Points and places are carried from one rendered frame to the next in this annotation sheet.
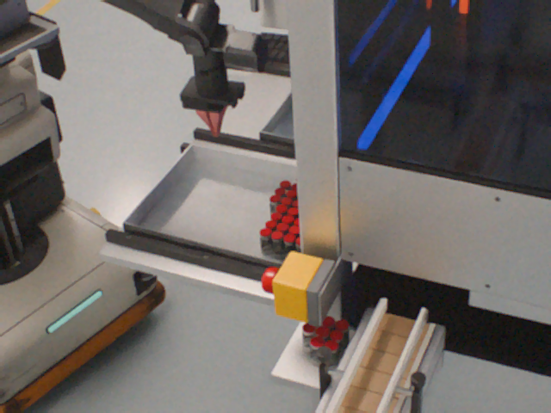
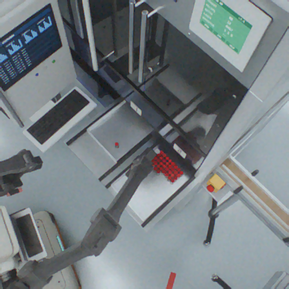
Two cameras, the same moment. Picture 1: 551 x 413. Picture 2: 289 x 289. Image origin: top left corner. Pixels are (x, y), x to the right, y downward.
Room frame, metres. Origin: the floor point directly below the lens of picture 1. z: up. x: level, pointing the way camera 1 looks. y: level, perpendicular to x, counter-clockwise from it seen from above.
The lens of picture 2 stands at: (1.25, 0.56, 2.64)
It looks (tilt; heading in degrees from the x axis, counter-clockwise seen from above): 68 degrees down; 284
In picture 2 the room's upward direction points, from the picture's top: 7 degrees clockwise
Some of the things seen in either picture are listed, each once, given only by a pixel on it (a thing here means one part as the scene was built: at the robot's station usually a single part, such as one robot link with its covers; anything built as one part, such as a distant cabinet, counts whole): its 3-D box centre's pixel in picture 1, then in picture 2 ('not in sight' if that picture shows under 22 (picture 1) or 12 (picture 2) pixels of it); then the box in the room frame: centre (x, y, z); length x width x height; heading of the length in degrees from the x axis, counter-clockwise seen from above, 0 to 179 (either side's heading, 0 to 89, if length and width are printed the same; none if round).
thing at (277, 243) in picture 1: (296, 217); (165, 169); (1.27, -0.03, 0.90); 0.18 x 0.02 x 0.05; 153
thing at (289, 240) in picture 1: (308, 219); (168, 166); (1.26, -0.05, 0.90); 0.18 x 0.02 x 0.05; 153
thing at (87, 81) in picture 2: not in sight; (83, 78); (2.00, -0.49, 0.73); 1.98 x 0.01 x 0.25; 154
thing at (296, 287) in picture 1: (303, 288); (216, 182); (0.99, -0.03, 0.99); 0.08 x 0.07 x 0.07; 64
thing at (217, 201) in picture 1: (240, 207); (150, 182); (1.32, 0.07, 0.90); 0.34 x 0.26 x 0.04; 63
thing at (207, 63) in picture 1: (211, 50); not in sight; (1.39, 0.09, 1.18); 0.07 x 0.06 x 0.07; 69
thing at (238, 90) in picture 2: not in sight; (211, 136); (1.13, -0.07, 1.40); 0.04 x 0.01 x 0.80; 154
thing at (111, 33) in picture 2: not in sight; (110, 24); (1.71, -0.36, 1.50); 0.47 x 0.01 x 0.59; 154
